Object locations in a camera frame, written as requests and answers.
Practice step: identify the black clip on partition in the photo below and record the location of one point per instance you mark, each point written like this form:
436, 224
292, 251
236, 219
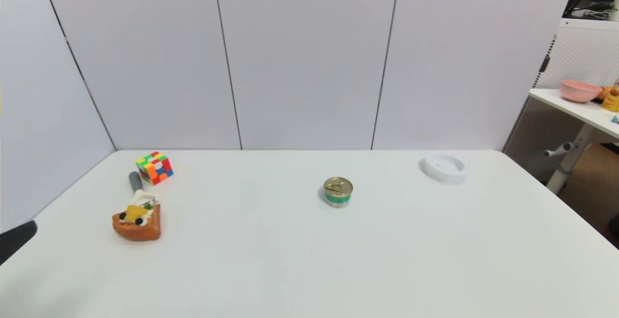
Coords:
545, 63

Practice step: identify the pink bowl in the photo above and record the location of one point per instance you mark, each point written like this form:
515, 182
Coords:
579, 91

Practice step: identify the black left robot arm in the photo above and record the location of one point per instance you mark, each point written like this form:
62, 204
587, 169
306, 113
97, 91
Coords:
14, 240

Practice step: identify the white side table top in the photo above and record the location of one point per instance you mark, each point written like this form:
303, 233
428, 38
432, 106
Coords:
580, 110

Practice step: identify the yellow toy figure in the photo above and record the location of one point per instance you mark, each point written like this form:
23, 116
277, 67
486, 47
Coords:
612, 100

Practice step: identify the orange toy fruit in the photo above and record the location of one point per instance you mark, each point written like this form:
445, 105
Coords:
604, 93

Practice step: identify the gold-lidded green-label tin can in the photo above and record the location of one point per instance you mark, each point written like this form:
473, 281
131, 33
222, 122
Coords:
338, 192

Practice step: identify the multicoloured puzzle cube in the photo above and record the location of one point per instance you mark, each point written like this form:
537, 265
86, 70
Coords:
154, 168

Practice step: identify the white round lid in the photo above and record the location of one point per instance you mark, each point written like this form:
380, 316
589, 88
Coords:
444, 168

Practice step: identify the white pegboard panel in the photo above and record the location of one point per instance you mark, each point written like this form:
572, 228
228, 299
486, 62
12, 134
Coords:
585, 52

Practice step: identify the brown toy cake slice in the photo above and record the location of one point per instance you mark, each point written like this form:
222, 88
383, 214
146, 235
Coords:
140, 228

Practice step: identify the white side table leg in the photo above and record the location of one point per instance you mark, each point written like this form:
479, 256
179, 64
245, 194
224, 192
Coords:
573, 156

